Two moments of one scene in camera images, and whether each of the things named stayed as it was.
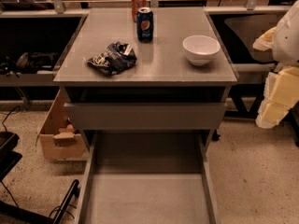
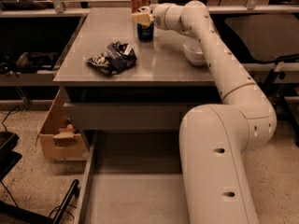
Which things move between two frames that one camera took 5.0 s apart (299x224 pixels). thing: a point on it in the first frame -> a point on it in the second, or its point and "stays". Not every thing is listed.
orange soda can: x=138 y=0 stays
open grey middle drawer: x=148 y=177 stays
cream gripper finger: x=280 y=94 -> x=143 y=19
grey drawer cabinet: x=150 y=112 stays
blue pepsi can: x=145 y=24 stays
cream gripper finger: x=265 y=41 -> x=145 y=9
